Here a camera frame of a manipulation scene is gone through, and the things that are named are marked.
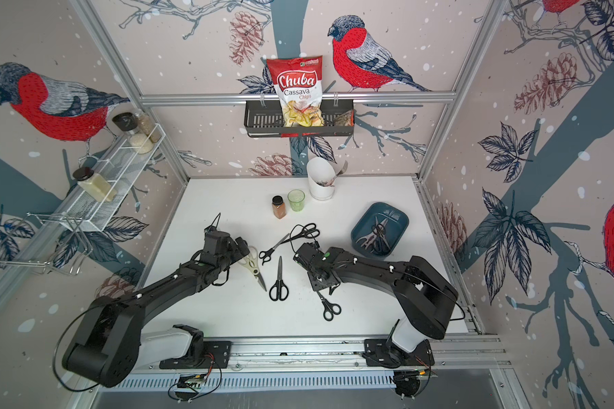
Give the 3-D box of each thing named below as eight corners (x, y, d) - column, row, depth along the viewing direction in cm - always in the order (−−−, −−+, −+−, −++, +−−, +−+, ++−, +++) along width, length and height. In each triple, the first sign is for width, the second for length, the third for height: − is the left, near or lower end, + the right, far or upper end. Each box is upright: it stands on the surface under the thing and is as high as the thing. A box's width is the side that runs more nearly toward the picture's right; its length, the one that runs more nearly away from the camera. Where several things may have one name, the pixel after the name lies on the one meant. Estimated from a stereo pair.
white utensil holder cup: (307, 201, 114) (307, 178, 102) (308, 180, 122) (307, 157, 111) (333, 201, 114) (335, 178, 102) (332, 180, 122) (333, 157, 111)
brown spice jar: (274, 218, 108) (271, 204, 100) (276, 209, 111) (273, 195, 103) (285, 218, 108) (283, 204, 100) (286, 209, 111) (284, 195, 103)
